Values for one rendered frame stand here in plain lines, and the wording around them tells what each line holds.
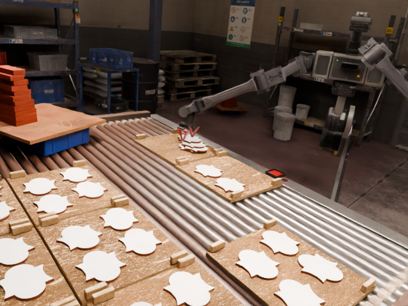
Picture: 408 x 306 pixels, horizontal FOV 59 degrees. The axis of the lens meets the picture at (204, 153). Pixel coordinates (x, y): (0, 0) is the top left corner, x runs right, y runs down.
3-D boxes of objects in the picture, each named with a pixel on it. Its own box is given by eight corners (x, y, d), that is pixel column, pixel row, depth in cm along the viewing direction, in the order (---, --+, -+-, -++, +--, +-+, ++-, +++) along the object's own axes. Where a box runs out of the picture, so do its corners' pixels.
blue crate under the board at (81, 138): (52, 129, 216) (51, 113, 213) (91, 141, 204) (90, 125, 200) (4, 142, 190) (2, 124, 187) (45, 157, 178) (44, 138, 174)
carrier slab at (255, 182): (225, 156, 203) (226, 154, 203) (282, 186, 174) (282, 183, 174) (175, 168, 182) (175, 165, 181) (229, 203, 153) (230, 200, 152)
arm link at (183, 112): (208, 110, 199) (203, 96, 198) (200, 115, 189) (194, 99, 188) (190, 117, 204) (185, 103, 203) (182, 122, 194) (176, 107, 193)
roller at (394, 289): (119, 125, 250) (119, 119, 248) (404, 301, 114) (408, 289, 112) (112, 127, 247) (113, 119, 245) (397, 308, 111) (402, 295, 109)
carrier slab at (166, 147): (180, 133, 233) (181, 132, 232) (224, 155, 205) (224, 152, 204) (133, 141, 211) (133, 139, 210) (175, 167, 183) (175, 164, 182)
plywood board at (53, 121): (45, 105, 227) (45, 102, 226) (105, 122, 206) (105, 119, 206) (-36, 121, 185) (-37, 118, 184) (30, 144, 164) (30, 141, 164)
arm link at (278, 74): (285, 84, 169) (277, 64, 167) (259, 93, 176) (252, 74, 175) (308, 71, 205) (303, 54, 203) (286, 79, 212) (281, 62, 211)
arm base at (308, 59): (309, 74, 214) (314, 53, 210) (308, 75, 207) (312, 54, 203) (295, 71, 217) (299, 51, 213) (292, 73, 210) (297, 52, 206)
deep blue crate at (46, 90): (55, 96, 595) (53, 74, 581) (65, 102, 568) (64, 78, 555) (23, 99, 562) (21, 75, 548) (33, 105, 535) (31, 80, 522)
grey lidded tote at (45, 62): (56, 66, 578) (55, 51, 569) (70, 69, 559) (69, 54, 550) (26, 67, 539) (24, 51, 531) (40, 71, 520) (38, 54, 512)
